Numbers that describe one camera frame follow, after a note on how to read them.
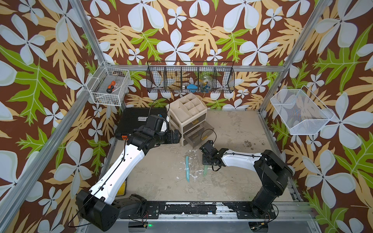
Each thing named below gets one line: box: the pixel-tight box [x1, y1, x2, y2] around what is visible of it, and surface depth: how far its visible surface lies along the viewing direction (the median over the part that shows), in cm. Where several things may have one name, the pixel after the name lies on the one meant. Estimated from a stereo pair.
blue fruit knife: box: [185, 155, 190, 183], surface depth 90 cm
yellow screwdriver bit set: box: [116, 180, 127, 196], surface depth 80 cm
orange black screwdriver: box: [106, 80, 117, 94], surface depth 82 cm
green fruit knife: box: [203, 165, 208, 178], surface depth 90 cm
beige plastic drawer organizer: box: [165, 93, 215, 149], surface depth 90 cm
